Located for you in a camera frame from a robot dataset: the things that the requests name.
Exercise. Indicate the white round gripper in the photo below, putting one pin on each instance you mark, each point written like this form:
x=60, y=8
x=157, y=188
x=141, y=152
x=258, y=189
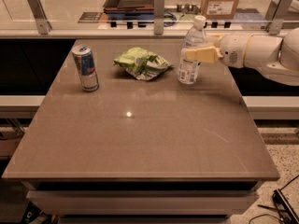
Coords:
x=232, y=51

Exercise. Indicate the clear plastic water bottle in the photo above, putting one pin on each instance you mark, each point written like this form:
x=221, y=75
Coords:
x=193, y=40

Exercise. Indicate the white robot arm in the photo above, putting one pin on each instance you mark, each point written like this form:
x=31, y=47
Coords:
x=275, y=58

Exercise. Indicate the green jalapeno chip bag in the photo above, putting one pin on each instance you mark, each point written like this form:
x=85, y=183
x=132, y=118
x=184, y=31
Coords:
x=142, y=64

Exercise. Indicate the cardboard box with label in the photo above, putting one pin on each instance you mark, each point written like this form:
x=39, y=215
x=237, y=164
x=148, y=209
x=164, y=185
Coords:
x=219, y=9

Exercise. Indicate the blue silver energy drink can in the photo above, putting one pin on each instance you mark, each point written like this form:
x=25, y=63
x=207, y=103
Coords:
x=83, y=57

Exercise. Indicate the black device on floor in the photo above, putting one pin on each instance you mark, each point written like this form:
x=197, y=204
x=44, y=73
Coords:
x=285, y=211

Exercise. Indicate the middle metal railing bracket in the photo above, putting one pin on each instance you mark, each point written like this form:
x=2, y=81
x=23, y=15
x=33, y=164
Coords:
x=158, y=17

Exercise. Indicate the metal railing bracket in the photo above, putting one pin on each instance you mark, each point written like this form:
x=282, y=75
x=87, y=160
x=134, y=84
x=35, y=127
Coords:
x=282, y=15
x=42, y=23
x=158, y=17

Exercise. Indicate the right metal railing bracket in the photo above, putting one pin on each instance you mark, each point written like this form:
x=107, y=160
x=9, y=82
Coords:
x=282, y=15

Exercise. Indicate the left metal railing bracket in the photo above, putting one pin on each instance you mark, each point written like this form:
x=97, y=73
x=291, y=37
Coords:
x=42, y=23

